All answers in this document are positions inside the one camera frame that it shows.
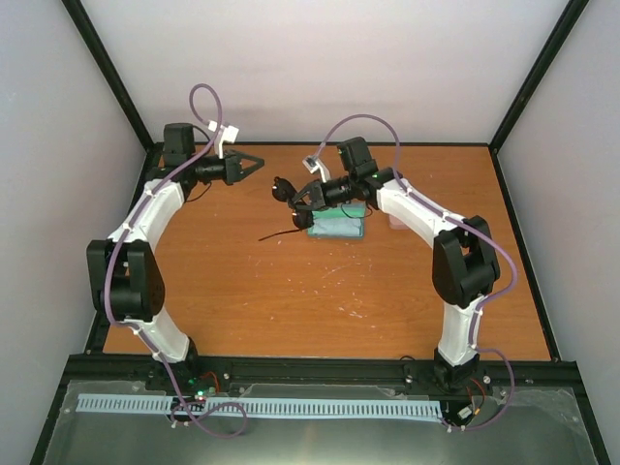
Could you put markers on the light blue cleaning cloth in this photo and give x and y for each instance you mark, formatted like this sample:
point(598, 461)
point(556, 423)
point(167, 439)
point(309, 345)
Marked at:
point(338, 227)

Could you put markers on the black sunglasses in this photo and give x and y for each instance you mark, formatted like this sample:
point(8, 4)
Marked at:
point(303, 219)

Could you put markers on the light blue slotted cable duct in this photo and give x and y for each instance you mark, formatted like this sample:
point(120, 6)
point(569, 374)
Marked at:
point(269, 408)

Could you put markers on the pink glasses case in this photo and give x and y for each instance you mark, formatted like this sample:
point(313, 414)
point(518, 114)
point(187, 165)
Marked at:
point(396, 224)

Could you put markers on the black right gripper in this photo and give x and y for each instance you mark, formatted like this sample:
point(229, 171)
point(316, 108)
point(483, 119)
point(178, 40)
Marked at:
point(317, 197)

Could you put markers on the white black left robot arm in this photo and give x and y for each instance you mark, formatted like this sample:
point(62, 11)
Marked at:
point(126, 283)

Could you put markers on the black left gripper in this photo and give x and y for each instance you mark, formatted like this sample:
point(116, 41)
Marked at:
point(232, 173)

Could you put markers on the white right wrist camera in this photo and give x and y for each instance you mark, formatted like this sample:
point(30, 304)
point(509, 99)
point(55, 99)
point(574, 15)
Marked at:
point(316, 166)

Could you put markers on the black aluminium frame rail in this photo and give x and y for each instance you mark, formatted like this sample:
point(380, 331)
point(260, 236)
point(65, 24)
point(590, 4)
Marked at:
point(411, 377)

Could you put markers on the blue grey glasses case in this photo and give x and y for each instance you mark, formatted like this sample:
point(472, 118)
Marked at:
point(350, 210)

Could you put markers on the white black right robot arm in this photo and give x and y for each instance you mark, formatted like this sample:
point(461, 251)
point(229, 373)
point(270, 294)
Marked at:
point(464, 262)

